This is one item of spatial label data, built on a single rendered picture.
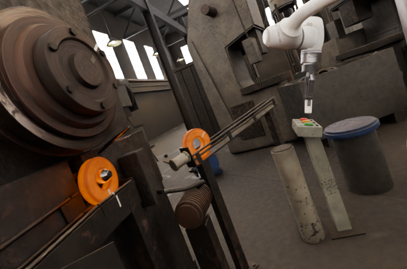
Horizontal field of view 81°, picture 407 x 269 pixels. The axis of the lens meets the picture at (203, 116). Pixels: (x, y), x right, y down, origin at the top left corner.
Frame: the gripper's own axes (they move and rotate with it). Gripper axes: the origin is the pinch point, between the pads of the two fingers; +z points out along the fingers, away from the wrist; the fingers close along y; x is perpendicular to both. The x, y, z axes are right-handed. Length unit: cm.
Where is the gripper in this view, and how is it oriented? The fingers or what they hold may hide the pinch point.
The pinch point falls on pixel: (308, 106)
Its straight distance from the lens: 128.9
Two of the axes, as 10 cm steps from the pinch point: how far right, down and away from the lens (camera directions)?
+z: 0.2, 9.9, 1.5
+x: 9.7, 0.2, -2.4
